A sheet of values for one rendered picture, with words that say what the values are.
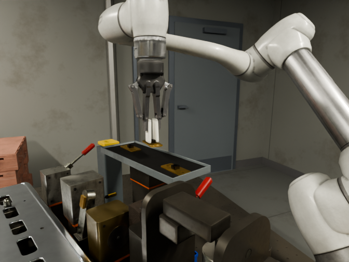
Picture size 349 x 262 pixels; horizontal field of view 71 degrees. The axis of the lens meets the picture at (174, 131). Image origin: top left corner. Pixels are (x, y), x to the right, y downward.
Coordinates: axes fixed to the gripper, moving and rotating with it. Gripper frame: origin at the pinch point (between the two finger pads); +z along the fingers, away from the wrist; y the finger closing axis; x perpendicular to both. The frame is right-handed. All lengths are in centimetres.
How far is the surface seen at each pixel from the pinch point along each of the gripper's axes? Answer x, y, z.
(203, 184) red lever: 22.1, -4.5, 9.5
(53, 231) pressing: 2.3, 29.0, 23.9
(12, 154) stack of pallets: -156, 59, 42
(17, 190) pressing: -30, 40, 24
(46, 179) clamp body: -25.0, 30.6, 19.3
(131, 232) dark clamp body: 22.7, 13.5, 16.2
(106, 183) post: -20.4, 10.8, 22.9
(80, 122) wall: -238, 0, 34
